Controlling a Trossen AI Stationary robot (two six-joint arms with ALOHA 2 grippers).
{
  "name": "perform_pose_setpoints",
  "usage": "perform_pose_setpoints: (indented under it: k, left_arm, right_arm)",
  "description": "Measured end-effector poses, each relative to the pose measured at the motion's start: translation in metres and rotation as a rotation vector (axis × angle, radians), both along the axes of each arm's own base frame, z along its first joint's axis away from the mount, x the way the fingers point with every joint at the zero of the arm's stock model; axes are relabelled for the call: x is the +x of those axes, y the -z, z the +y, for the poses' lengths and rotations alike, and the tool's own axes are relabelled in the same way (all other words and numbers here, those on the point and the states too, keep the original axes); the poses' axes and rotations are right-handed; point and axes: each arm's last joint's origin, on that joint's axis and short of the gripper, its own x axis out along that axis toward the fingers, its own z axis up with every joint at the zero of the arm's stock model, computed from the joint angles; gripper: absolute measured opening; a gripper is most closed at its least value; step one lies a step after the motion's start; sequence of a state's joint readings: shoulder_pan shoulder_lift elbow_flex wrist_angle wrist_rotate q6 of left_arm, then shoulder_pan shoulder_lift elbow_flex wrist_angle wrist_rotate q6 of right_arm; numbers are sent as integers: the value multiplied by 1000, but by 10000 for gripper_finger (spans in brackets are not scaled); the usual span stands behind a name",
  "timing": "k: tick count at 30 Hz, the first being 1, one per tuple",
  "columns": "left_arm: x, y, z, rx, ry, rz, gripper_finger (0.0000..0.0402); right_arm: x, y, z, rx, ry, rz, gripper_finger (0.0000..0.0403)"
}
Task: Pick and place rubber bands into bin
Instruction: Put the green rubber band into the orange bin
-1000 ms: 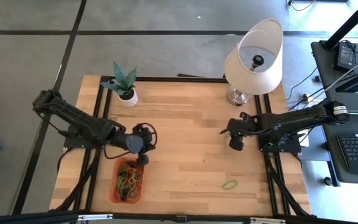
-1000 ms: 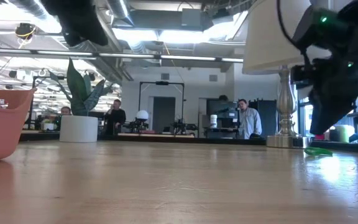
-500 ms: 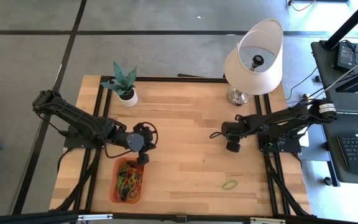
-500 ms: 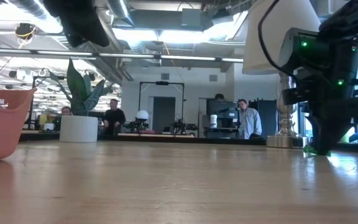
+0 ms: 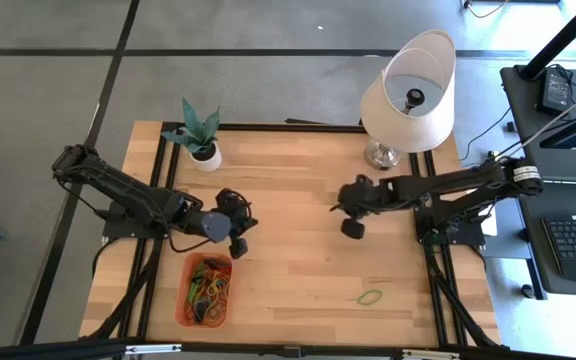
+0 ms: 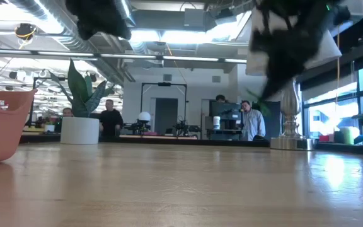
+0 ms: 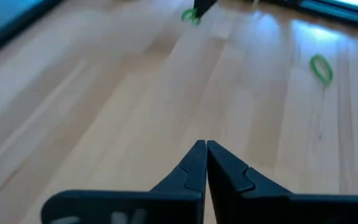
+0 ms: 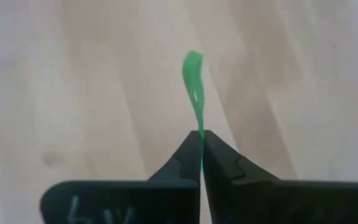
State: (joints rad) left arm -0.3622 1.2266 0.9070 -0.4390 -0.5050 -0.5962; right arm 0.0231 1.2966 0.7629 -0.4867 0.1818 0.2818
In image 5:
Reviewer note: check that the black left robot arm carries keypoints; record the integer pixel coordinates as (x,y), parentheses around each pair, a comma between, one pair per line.
(133,197)

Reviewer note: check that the floor power plug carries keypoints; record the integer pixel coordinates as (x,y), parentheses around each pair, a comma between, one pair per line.
(493,156)

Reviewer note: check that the black crossbar with silver brackets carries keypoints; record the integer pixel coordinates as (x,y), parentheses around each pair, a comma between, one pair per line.
(68,350)

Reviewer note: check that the black aluminium table frame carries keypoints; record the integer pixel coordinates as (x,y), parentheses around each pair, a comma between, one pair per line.
(268,127)

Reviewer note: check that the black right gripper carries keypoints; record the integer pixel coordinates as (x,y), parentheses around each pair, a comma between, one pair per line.
(355,200)

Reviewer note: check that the black caster wheel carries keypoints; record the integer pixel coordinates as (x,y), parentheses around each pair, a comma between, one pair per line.
(528,291)

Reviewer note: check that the small grey camera box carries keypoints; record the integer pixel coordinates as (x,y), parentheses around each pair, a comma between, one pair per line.
(292,351)

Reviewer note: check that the thin white rod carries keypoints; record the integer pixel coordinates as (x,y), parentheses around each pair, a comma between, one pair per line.
(563,114)

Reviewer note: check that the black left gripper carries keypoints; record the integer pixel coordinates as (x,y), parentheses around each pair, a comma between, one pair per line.
(235,210)

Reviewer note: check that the white shade silver table lamp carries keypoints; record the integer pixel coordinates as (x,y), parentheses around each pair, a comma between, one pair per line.
(398,130)

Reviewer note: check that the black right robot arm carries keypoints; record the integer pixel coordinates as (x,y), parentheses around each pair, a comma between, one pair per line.
(458,187)

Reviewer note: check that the green plant in white pot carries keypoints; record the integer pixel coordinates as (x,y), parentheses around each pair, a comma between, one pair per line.
(207,160)

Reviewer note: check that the black diagonal pole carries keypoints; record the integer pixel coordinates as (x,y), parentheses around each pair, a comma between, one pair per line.
(563,37)

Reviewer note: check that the orange plastic bin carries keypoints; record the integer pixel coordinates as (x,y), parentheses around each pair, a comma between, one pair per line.
(180,320)

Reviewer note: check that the small wide black rubber band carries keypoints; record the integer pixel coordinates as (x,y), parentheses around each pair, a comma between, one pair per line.
(214,263)

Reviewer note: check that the rubber bands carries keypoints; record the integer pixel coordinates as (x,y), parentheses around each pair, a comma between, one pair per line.
(216,290)

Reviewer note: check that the black power adapter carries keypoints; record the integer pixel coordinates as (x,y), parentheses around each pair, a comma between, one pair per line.
(554,92)

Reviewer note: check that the black side desk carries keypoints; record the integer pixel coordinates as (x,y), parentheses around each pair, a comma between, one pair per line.
(515,100)

